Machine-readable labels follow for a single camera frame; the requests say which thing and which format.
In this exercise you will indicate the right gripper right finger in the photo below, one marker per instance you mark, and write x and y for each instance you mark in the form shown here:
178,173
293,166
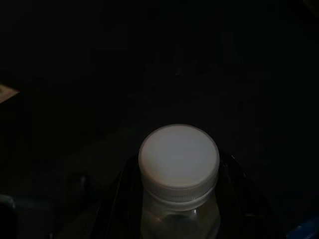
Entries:
241,206

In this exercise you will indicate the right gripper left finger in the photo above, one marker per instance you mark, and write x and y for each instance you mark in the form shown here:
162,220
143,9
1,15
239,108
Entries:
124,204

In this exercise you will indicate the clear bottle white cap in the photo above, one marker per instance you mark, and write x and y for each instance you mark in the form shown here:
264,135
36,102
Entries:
178,159

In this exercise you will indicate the blue object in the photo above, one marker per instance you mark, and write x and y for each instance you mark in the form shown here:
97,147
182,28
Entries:
306,230

